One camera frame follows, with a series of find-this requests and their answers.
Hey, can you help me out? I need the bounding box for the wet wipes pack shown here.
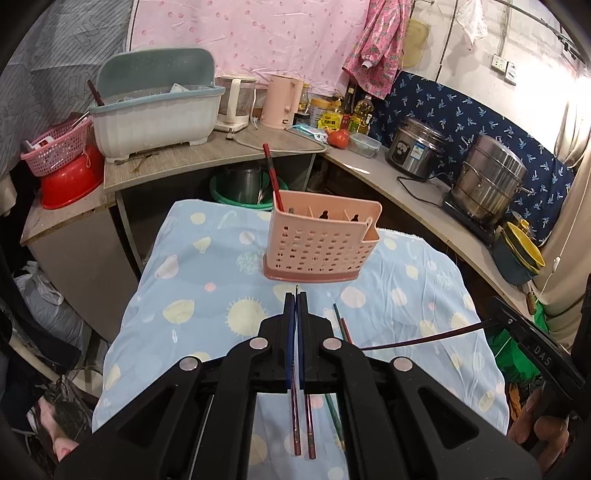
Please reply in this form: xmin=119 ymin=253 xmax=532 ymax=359
xmin=290 ymin=124 xmax=328 ymax=144

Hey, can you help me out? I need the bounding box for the dish drainer box with lid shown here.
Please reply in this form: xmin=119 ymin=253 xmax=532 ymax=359
xmin=89 ymin=48 xmax=224 ymax=163

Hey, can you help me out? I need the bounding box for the pink dotted curtain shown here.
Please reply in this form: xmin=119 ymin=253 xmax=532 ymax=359
xmin=127 ymin=0 xmax=370 ymax=96

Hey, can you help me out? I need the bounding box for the person's right hand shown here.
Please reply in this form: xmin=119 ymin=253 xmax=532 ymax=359
xmin=507 ymin=387 xmax=570 ymax=473

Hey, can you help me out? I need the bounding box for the navy floral backsplash cloth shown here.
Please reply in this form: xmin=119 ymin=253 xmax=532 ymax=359
xmin=368 ymin=70 xmax=576 ymax=245

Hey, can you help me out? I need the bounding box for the grey striped curtain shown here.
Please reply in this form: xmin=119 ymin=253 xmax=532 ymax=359
xmin=1 ymin=1 xmax=132 ymax=176

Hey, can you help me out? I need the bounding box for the pink plastic basket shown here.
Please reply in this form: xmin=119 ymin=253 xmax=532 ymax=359
xmin=20 ymin=117 xmax=92 ymax=177

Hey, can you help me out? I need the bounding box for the silver rice cooker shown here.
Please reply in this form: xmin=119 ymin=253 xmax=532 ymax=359
xmin=386 ymin=118 xmax=447 ymax=180

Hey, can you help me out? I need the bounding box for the stainless steel steamer pot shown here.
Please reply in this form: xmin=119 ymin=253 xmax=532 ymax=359
xmin=451 ymin=134 xmax=527 ymax=221

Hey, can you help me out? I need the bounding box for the wall power socket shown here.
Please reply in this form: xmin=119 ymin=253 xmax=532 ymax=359
xmin=491 ymin=54 xmax=508 ymax=74

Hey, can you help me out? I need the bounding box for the yellow bowl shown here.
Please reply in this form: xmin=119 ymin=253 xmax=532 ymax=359
xmin=502 ymin=222 xmax=546 ymax=275

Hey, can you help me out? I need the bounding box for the cooking oil bottle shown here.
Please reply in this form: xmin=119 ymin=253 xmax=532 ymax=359
xmin=349 ymin=94 xmax=374 ymax=134

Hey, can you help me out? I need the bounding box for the dark green chopstick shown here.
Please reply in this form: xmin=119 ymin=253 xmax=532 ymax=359
xmin=332 ymin=303 xmax=352 ymax=343

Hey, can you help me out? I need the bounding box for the dark maroon chopstick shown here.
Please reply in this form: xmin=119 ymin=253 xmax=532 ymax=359
xmin=290 ymin=387 xmax=301 ymax=456

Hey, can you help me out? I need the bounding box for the pink floral apron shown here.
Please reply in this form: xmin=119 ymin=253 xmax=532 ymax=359
xmin=342 ymin=0 xmax=413 ymax=100

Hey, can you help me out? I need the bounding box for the white hanging cloth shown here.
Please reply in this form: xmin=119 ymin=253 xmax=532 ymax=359
xmin=456 ymin=0 xmax=488 ymax=45

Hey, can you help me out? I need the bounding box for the red plastic basin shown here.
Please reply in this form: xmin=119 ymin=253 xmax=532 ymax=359
xmin=40 ymin=144 xmax=104 ymax=210

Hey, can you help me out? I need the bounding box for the white glass kettle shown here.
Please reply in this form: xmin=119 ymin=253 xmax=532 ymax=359
xmin=214 ymin=75 xmax=256 ymax=133

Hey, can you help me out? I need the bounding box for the yellow seasoning bag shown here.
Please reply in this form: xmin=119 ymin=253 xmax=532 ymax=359
xmin=318 ymin=110 xmax=342 ymax=132

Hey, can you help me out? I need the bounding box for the clear food container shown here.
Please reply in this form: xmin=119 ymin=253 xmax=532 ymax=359
xmin=349 ymin=133 xmax=382 ymax=158

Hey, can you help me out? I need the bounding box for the green plastic basin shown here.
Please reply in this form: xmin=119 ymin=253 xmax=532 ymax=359
xmin=209 ymin=167 xmax=273 ymax=211

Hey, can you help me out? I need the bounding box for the green chopstick gold band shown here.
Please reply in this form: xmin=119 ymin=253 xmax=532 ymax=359
xmin=325 ymin=394 xmax=345 ymax=450

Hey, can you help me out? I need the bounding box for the pink electric kettle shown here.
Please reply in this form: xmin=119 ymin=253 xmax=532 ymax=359
xmin=260 ymin=75 xmax=304 ymax=130

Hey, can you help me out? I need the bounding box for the black induction cooker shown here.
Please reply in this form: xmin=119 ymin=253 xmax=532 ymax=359
xmin=442 ymin=192 xmax=499 ymax=248

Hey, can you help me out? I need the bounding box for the pink perforated utensil holder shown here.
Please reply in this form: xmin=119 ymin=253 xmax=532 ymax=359
xmin=263 ymin=190 xmax=383 ymax=283

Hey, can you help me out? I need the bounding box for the dark purple chopstick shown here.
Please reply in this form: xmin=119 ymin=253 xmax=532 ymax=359
xmin=361 ymin=319 xmax=498 ymax=351

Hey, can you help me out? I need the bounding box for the bright red chopstick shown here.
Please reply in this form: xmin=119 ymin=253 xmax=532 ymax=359
xmin=263 ymin=143 xmax=284 ymax=211

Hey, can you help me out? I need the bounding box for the light blue patterned tablecloth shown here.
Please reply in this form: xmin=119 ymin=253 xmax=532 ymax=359
xmin=92 ymin=200 xmax=509 ymax=479

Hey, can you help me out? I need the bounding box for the red tomato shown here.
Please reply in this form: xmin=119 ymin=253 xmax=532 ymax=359
xmin=327 ymin=129 xmax=349 ymax=150

